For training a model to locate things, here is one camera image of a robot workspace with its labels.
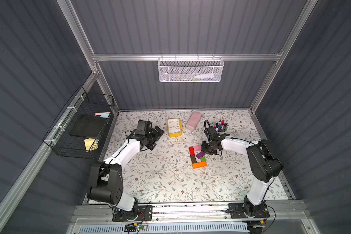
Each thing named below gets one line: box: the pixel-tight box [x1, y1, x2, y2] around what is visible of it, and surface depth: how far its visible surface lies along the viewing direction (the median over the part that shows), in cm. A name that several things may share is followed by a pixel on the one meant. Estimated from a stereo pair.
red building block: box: [188, 146, 195, 156], surface depth 98 cm
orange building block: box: [192, 160, 207, 169], surface depth 93 cm
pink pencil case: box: [185, 111, 202, 131], surface depth 113 cm
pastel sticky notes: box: [95, 112, 111, 118], surface depth 83 cm
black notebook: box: [69, 114, 109, 139], surface depth 75 cm
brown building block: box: [190, 154, 197, 164], surface depth 95 cm
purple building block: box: [195, 151, 206, 159], surface depth 96 cm
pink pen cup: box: [213, 119, 229, 133], surface depth 96 cm
